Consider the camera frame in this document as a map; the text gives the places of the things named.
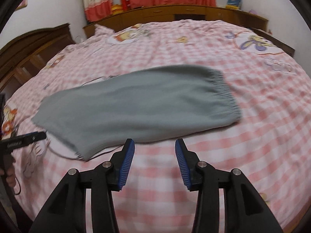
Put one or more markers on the grey fleece pants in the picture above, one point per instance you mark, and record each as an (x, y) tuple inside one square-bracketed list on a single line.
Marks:
[(136, 106)]

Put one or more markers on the red plastic item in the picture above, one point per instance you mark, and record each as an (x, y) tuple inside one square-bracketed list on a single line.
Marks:
[(125, 4)]

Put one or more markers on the yellow plastic item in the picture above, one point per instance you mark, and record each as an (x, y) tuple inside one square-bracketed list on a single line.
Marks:
[(116, 8)]

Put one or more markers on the pink checked cartoon bedsheet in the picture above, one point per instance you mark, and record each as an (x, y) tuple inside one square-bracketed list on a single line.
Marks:
[(218, 165)]

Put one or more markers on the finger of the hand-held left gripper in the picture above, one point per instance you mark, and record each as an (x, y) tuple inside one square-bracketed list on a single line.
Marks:
[(36, 136)]

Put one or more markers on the small purple item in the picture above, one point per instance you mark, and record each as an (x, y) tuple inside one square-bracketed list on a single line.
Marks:
[(253, 12)]

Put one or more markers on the wooden bed footboard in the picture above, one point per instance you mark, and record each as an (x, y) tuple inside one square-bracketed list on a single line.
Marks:
[(277, 41)]

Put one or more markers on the person's left hand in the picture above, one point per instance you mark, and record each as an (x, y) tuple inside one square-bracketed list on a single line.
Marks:
[(11, 176)]

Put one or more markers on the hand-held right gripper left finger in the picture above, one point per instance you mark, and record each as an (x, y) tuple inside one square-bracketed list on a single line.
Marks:
[(126, 160)]

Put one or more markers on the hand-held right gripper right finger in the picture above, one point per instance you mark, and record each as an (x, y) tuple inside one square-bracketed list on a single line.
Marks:
[(182, 162)]

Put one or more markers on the blue picture book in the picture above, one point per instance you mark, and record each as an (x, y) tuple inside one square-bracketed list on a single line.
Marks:
[(234, 3)]

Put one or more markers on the pink wall picture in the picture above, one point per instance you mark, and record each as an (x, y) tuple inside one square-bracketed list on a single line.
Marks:
[(21, 4)]

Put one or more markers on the long wooden drawer cabinet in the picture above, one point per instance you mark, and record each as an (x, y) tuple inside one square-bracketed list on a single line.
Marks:
[(158, 13)]

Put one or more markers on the dark wooden headboard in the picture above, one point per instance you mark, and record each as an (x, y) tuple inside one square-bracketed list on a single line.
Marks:
[(29, 51)]

